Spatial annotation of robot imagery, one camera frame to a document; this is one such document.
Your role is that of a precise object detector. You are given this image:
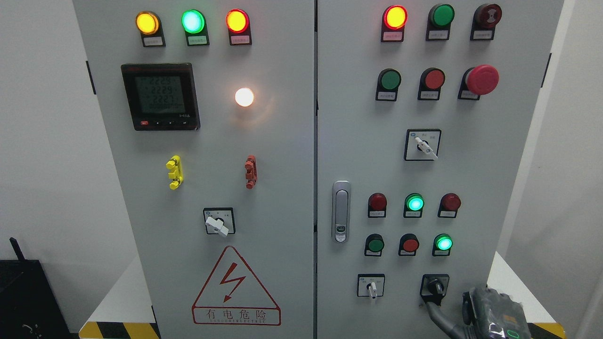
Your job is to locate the black rotary knob switch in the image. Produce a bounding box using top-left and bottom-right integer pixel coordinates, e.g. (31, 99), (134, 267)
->
(420, 274), (450, 306)

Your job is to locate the green lit button lower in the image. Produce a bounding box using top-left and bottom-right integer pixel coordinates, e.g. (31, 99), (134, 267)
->
(432, 234), (454, 256)

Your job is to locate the dark red indicator right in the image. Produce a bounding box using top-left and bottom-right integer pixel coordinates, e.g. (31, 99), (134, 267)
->
(438, 193), (461, 218)

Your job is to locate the white selector switch bottom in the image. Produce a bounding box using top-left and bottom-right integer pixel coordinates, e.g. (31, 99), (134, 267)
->
(356, 274), (385, 299)

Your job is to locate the white glowing indicator light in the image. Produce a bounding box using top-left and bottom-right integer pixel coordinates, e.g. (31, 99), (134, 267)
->
(235, 87), (255, 107)

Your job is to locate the white selector switch upper right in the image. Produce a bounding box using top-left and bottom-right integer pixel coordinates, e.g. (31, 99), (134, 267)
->
(404, 129), (442, 161)

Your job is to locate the black digital power meter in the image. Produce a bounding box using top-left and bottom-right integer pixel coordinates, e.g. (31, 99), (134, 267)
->
(121, 63), (201, 131)

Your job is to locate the green push button lower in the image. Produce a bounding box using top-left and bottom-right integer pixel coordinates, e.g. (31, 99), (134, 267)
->
(364, 234), (385, 256)

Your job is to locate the white platform hazard striped edge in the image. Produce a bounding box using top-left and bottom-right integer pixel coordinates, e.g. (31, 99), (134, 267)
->
(75, 253), (567, 339)

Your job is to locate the silver door handle lock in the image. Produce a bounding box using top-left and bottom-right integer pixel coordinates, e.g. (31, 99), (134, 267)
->
(332, 180), (351, 243)

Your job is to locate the green indicator light top left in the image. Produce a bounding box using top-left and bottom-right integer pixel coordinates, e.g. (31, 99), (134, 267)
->
(181, 9), (210, 46)

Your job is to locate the white selector switch left door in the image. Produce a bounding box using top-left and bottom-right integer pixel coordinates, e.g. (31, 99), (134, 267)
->
(203, 207), (236, 237)

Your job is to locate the green lit indicator middle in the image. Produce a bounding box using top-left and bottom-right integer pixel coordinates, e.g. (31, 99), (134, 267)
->
(403, 193), (424, 218)

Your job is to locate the red terminal connector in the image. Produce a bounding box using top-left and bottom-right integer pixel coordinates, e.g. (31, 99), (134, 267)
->
(244, 154), (258, 190)

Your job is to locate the red push button second row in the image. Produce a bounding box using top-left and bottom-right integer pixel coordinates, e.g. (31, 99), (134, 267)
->
(417, 67), (446, 101)

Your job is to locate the yellow terminal connector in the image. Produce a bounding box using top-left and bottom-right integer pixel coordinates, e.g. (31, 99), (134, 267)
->
(165, 155), (184, 190)

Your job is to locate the red indicator light top left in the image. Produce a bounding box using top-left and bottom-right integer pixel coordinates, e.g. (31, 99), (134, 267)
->
(226, 8), (252, 46)

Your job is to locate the red black buzzer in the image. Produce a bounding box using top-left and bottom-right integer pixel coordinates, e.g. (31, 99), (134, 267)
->
(470, 3), (502, 41)

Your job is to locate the white selector switch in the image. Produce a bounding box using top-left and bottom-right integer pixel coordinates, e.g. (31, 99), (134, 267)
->
(404, 129), (442, 161)
(356, 274), (385, 299)

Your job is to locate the red high voltage warning sticker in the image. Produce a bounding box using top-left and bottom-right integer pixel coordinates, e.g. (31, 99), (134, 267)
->
(191, 245), (281, 326)

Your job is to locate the yellow indicator light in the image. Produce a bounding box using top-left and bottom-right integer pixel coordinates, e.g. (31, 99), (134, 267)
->
(136, 11), (166, 47)

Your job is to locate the green push button second row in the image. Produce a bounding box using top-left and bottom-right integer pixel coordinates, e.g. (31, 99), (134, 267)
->
(375, 68), (401, 102)

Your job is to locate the red push button lower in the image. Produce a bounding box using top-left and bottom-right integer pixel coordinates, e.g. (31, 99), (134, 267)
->
(398, 234), (420, 256)

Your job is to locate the grey electrical cabinet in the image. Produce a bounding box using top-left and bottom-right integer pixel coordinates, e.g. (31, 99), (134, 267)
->
(73, 0), (564, 339)

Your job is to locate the red emergency stop button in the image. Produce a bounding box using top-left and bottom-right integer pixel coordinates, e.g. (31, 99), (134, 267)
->
(458, 64), (499, 101)

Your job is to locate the black box with antenna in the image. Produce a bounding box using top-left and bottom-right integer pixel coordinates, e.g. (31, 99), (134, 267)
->
(0, 237), (72, 339)

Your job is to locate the dark red indicator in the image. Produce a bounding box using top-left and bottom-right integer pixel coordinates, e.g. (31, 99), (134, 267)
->
(438, 193), (461, 218)
(367, 193), (387, 218)

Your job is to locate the dark red indicator left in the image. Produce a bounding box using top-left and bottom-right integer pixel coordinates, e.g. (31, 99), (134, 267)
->
(367, 193), (387, 218)

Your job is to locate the green button top right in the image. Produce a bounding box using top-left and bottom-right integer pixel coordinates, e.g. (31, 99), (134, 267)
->
(425, 3), (455, 41)

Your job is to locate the red lit indicator right door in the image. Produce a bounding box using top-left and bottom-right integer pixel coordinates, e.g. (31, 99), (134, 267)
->
(381, 5), (408, 42)

